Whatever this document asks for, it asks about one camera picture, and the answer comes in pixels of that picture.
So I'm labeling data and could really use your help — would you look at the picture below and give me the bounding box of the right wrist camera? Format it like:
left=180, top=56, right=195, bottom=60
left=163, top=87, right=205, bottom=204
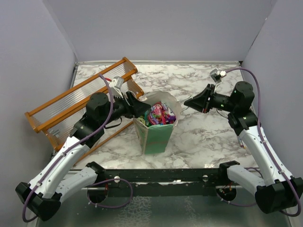
left=210, top=69, right=226, bottom=85

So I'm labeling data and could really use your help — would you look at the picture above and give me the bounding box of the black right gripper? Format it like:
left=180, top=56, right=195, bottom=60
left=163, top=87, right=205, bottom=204
left=185, top=84, right=237, bottom=114

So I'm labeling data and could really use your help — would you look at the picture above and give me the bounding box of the orange wooden rack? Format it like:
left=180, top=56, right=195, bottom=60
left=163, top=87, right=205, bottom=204
left=25, top=57, right=144, bottom=152

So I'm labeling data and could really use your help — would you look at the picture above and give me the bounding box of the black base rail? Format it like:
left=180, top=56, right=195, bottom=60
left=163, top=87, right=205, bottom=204
left=86, top=162, right=231, bottom=197

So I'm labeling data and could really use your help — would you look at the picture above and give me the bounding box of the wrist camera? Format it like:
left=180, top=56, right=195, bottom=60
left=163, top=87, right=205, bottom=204
left=210, top=69, right=226, bottom=85
left=109, top=77, right=124, bottom=98

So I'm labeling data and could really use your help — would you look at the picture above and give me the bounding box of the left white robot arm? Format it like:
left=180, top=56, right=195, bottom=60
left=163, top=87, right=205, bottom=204
left=15, top=92, right=151, bottom=222

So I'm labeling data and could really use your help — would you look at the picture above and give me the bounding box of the green snack packet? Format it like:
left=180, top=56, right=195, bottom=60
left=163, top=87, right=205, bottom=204
left=137, top=116, right=150, bottom=127

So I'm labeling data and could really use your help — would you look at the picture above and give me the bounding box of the pink purple snack packet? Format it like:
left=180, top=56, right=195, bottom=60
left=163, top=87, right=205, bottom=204
left=144, top=102, right=177, bottom=127

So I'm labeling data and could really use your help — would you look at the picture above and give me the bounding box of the green paper gift bag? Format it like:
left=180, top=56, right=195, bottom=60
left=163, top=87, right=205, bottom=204
left=133, top=91, right=182, bottom=155

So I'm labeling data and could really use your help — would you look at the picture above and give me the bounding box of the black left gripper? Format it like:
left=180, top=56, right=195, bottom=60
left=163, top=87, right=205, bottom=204
left=100, top=91, right=151, bottom=127

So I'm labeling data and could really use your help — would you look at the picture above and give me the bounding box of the colourful pen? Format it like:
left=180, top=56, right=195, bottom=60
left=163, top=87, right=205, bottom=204
left=237, top=136, right=245, bottom=148

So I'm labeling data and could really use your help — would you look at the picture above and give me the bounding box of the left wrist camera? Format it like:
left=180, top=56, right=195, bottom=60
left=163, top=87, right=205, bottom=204
left=109, top=77, right=124, bottom=98

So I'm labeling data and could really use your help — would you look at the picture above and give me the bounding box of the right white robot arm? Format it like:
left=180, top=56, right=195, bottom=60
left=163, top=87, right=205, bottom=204
left=184, top=81, right=303, bottom=214

